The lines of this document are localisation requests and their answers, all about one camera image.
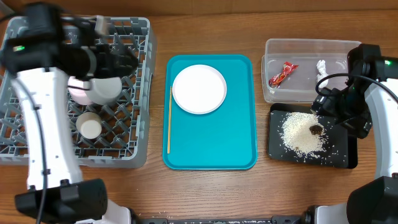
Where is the grey bowl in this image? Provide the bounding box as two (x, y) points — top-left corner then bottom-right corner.
(85, 77), (122, 105)

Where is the small pink plate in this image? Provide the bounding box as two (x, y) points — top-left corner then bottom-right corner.
(68, 77), (93, 105)

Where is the white tissue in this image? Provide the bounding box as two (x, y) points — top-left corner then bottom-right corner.
(317, 60), (328, 88)

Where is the rice pile with food scrap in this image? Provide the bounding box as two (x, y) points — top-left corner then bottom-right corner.
(279, 112), (329, 159)

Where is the white paper cup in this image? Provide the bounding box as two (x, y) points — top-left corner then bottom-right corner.
(76, 112), (102, 139)

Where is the red snack wrapper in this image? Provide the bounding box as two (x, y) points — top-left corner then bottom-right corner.
(268, 62), (299, 88)

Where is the large white plate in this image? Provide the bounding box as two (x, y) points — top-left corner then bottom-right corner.
(172, 65), (228, 114)

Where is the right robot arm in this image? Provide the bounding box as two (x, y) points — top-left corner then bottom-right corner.
(301, 44), (397, 224)

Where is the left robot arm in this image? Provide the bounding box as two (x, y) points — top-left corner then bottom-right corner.
(1, 2), (139, 223)

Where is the grey dishwasher rack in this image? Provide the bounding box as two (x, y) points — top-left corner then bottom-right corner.
(1, 17), (157, 168)

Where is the black tray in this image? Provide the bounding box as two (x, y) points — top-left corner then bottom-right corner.
(267, 103), (358, 169)

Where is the clear plastic bin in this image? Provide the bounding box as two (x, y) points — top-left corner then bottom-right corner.
(261, 39), (361, 104)

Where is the wooden chopstick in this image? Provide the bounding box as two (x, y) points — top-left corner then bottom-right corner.
(167, 86), (173, 154)

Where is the teal serving tray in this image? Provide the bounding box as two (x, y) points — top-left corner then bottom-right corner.
(162, 54), (257, 170)

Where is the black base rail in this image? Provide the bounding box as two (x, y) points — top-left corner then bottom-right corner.
(136, 211), (315, 224)

